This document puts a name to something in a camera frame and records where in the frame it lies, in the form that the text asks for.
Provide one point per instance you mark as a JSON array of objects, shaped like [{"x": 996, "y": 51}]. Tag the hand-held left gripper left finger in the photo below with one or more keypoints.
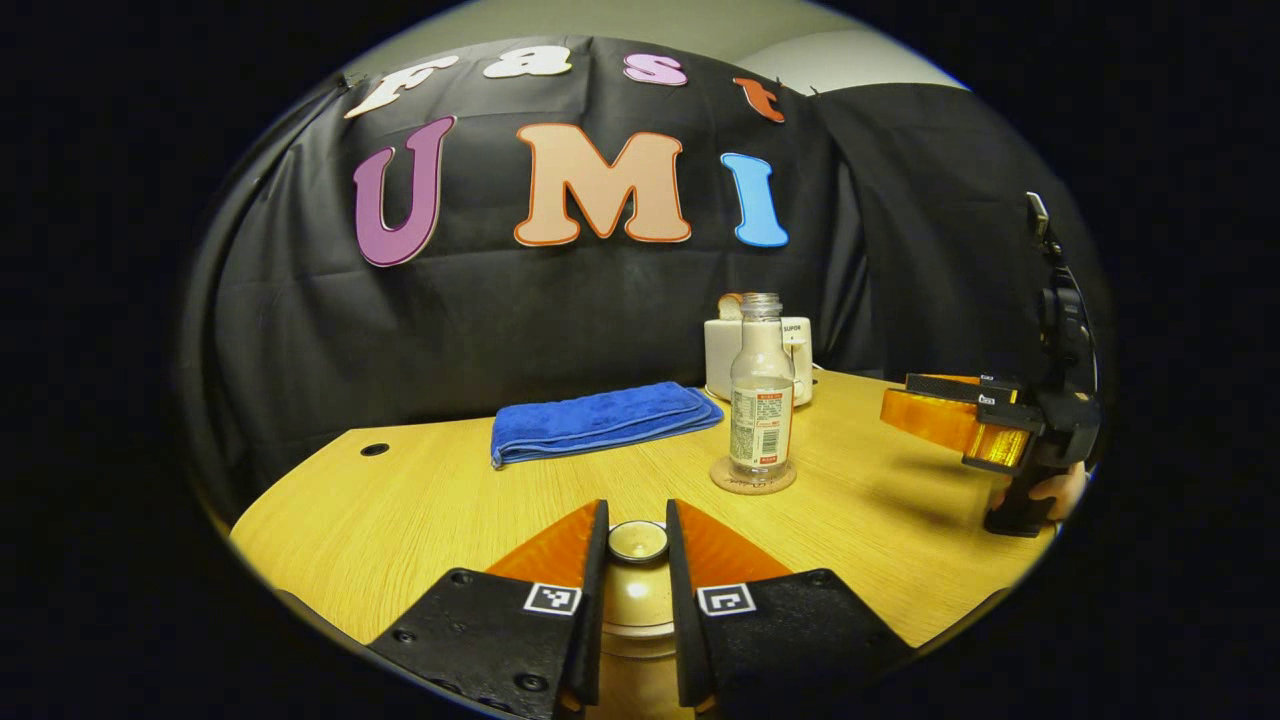
[{"x": 597, "y": 620}]

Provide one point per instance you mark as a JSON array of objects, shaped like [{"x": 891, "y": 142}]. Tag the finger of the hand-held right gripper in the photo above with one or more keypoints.
[
  {"x": 960, "y": 389},
  {"x": 950, "y": 425}
]

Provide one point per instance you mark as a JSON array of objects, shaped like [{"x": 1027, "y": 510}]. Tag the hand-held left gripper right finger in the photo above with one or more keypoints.
[{"x": 682, "y": 620}]

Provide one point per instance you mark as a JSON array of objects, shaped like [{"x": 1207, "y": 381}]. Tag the yellow teacup lid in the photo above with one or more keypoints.
[{"x": 638, "y": 590}]

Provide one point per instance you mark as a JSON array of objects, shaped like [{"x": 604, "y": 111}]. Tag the round brown coaster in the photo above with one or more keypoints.
[{"x": 752, "y": 485}]

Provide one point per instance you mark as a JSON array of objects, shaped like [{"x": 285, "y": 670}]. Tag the clear glass water bottle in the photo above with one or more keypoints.
[{"x": 762, "y": 400}]

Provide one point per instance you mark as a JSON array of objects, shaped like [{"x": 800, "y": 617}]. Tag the folded blue towel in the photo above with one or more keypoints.
[{"x": 600, "y": 420}]

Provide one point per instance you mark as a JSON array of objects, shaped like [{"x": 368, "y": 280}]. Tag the white toaster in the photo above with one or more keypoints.
[{"x": 718, "y": 360}]

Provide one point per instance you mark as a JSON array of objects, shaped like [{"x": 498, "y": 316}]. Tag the toast bread slice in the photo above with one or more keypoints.
[{"x": 730, "y": 305}]

